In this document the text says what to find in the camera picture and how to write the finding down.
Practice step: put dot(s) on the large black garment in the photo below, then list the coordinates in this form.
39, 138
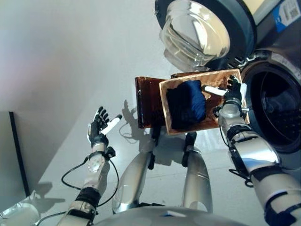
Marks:
178, 110

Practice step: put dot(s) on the grey panel with black edge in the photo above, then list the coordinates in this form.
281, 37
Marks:
11, 153

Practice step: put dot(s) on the grey robot torso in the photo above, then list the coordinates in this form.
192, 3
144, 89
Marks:
141, 217

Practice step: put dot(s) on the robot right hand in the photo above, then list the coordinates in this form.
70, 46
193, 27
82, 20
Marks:
234, 93

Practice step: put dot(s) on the blue white chest tag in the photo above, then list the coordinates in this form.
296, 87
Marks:
172, 213

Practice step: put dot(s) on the woven wicker laundry basket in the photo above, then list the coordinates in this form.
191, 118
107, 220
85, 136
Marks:
211, 110

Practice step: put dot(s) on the grey washing machine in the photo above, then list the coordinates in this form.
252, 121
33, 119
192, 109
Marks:
277, 106

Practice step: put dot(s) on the blue garment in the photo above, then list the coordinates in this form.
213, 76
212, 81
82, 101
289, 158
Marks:
195, 99

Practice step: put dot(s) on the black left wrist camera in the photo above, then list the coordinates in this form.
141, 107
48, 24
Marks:
111, 151

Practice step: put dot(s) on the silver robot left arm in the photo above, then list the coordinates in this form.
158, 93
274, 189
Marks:
95, 164

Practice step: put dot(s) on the silver robot right leg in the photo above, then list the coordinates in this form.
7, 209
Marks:
196, 179

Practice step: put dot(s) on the round glass washing machine door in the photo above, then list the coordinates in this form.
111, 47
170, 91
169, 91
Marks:
195, 30

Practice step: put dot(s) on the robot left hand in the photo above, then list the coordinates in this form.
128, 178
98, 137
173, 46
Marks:
96, 128

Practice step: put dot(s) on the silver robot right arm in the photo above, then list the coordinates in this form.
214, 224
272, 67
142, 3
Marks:
254, 155

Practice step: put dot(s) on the brown wooden stool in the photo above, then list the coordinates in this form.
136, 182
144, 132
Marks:
148, 101

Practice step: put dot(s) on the silver robot shoulder cover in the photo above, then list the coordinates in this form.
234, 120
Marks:
16, 215

